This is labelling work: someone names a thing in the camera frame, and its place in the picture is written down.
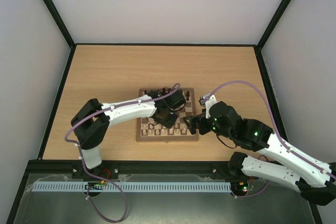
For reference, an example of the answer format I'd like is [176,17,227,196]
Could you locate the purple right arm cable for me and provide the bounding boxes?
[209,80,336,199]

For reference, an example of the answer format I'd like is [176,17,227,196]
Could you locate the light blue cable duct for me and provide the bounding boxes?
[32,182,232,193]

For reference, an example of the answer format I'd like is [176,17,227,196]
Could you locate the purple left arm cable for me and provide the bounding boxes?
[64,82,181,222]

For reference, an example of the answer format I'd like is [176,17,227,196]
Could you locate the black frame post left rear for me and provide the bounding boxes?
[43,0,76,48]

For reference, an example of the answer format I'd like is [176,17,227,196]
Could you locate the black frame post right rear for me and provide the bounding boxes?
[257,0,292,50]

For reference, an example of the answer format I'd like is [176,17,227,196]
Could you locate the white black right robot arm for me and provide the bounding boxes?
[183,101,335,206]

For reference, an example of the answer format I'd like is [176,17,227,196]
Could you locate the wooden chess board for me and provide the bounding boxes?
[136,88,198,142]

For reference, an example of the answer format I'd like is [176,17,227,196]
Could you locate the black frame post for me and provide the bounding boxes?
[43,0,76,48]
[257,0,292,50]

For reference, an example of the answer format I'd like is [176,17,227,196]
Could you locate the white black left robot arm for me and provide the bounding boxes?
[70,88,186,169]

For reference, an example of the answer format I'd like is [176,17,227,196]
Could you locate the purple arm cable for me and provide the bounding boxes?
[209,80,336,199]
[64,82,181,222]

